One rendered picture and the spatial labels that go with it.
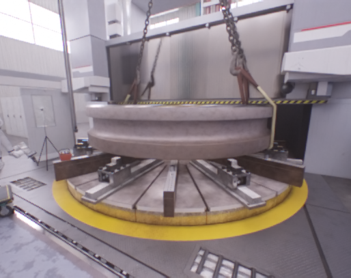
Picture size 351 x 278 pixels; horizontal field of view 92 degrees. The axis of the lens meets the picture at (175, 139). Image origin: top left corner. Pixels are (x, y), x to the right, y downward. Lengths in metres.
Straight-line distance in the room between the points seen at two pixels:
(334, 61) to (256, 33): 2.57
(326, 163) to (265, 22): 3.91
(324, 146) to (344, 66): 2.54
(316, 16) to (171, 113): 2.90
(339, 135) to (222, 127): 3.30
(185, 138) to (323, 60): 2.40
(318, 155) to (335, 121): 0.91
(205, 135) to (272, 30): 3.58
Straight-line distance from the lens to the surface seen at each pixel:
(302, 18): 4.19
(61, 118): 7.23
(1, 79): 6.55
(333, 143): 5.71
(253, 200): 2.82
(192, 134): 2.97
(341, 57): 3.66
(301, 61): 3.57
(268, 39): 5.63
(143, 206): 2.73
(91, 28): 6.85
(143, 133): 3.09
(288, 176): 3.86
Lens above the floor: 1.76
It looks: 11 degrees down
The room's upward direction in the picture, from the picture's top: straight up
